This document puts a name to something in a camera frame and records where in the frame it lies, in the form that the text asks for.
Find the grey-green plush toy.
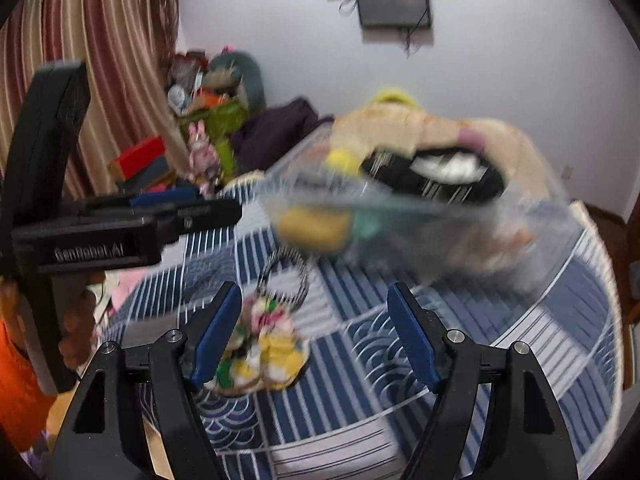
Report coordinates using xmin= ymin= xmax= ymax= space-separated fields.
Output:
xmin=203 ymin=50 xmax=266 ymax=116

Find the yellow sponge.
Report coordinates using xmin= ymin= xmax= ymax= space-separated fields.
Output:
xmin=274 ymin=206 xmax=352 ymax=255

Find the floral fabric scrunchie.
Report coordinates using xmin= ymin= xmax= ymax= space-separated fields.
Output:
xmin=204 ymin=295 xmax=309 ymax=396

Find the pink rabbit figure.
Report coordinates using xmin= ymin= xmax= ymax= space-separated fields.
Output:
xmin=188 ymin=120 xmax=222 ymax=198

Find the blue white patterned cloth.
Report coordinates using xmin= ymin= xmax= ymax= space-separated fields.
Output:
xmin=102 ymin=182 xmax=624 ymax=479

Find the dark purple clothing pile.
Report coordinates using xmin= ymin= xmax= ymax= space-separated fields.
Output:
xmin=230 ymin=98 xmax=334 ymax=174

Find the black white fabric item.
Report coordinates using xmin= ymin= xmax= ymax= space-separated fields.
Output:
xmin=359 ymin=146 xmax=506 ymax=204

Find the striped pink curtain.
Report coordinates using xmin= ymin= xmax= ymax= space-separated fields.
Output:
xmin=1 ymin=0 xmax=188 ymax=197

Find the red box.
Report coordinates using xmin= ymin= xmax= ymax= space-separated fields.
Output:
xmin=107 ymin=136 xmax=165 ymax=181

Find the left hand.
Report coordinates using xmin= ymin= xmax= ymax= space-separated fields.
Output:
xmin=0 ymin=268 xmax=109 ymax=373

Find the yellow plush cushion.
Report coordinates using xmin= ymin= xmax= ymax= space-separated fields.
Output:
xmin=370 ymin=88 xmax=422 ymax=110

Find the small black wall monitor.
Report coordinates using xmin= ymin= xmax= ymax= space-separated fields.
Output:
xmin=357 ymin=0 xmax=432 ymax=29

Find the cream colourful patch blanket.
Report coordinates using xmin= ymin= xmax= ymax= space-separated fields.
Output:
xmin=330 ymin=103 xmax=566 ymax=200

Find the clear plastic storage box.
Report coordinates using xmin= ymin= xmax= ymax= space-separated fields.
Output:
xmin=257 ymin=127 xmax=582 ymax=294

